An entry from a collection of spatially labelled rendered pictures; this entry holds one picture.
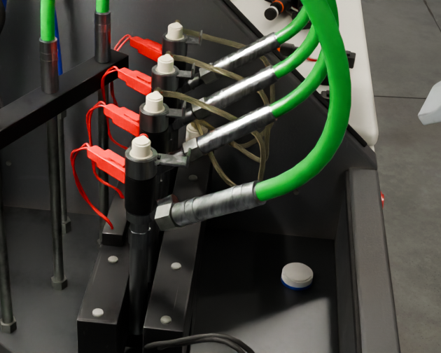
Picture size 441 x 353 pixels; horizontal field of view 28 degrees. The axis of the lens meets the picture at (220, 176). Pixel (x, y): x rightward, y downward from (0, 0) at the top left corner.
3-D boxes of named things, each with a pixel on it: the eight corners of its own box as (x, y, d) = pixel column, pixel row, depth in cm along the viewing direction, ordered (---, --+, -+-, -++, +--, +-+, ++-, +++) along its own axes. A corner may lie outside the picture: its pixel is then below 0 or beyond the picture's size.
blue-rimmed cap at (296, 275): (312, 292, 109) (313, 283, 108) (280, 289, 109) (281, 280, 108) (311, 272, 112) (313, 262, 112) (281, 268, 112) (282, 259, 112)
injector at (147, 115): (180, 289, 93) (190, 118, 82) (134, 284, 93) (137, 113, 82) (183, 272, 96) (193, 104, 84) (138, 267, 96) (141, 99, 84)
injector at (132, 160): (171, 343, 87) (180, 165, 75) (121, 337, 87) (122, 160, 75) (174, 323, 89) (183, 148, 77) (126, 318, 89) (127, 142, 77)
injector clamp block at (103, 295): (177, 439, 89) (183, 329, 81) (79, 428, 89) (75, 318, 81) (207, 234, 117) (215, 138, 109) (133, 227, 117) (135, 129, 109)
